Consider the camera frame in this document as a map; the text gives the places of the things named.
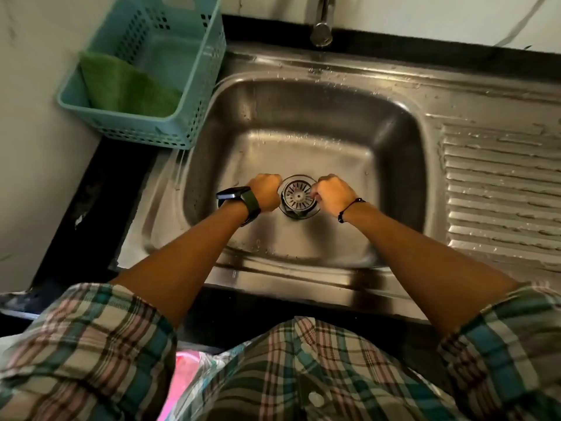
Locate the person's left hand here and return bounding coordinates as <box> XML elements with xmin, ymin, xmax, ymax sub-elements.
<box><xmin>247</xmin><ymin>172</ymin><xmax>283</xmax><ymax>213</ymax></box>

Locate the person's right hand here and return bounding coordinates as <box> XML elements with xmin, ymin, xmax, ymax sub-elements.
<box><xmin>310</xmin><ymin>173</ymin><xmax>361</xmax><ymax>219</ymax></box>

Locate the metal sink strainer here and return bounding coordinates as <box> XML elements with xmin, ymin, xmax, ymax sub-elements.
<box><xmin>280</xmin><ymin>177</ymin><xmax>317</xmax><ymax>215</ymax></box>

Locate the green cleaning cloth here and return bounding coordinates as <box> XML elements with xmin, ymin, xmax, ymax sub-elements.
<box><xmin>78</xmin><ymin>51</ymin><xmax>183</xmax><ymax>119</ymax></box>

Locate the person's right forearm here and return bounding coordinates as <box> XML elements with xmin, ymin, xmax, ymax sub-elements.
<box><xmin>344</xmin><ymin>201</ymin><xmax>520</xmax><ymax>340</ymax></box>

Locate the person's left forearm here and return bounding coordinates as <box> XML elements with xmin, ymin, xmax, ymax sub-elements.
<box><xmin>108</xmin><ymin>201</ymin><xmax>250</xmax><ymax>329</ymax></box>

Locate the metal sink drain flange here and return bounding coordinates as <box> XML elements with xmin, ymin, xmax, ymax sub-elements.
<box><xmin>277</xmin><ymin>174</ymin><xmax>321</xmax><ymax>220</ymax></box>

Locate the stainless steel sink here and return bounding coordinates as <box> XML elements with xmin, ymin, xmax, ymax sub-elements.
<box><xmin>115</xmin><ymin>41</ymin><xmax>561</xmax><ymax>323</ymax></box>

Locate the teal plastic basket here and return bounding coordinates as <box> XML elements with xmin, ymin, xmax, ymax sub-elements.
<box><xmin>56</xmin><ymin>0</ymin><xmax>227</xmax><ymax>150</ymax></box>

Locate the chrome faucet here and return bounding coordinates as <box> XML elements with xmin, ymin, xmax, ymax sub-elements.
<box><xmin>310</xmin><ymin>0</ymin><xmax>336</xmax><ymax>48</ymax></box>

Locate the plaid shirt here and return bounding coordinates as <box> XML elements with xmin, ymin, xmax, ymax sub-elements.
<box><xmin>0</xmin><ymin>282</ymin><xmax>561</xmax><ymax>421</ymax></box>

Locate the green strap smartwatch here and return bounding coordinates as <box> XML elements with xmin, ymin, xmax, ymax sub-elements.
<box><xmin>215</xmin><ymin>186</ymin><xmax>262</xmax><ymax>227</ymax></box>

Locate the black bead bracelet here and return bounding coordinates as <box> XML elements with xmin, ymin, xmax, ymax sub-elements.
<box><xmin>337</xmin><ymin>197</ymin><xmax>366</xmax><ymax>224</ymax></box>

